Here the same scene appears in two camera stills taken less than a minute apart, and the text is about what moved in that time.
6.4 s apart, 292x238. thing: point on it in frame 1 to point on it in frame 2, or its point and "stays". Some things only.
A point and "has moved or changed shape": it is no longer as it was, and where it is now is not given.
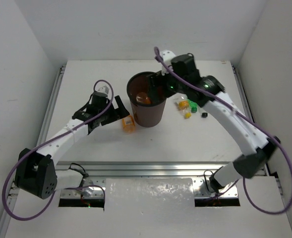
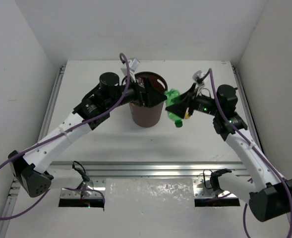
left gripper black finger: (121, 107) to (151, 96)
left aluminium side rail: (41, 135) stays
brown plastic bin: (146, 113) stays
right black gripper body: (169, 84) to (204, 103)
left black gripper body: (110, 112) to (141, 91)
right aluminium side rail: (247, 106) stays
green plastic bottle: (193, 106) has moved or changed shape
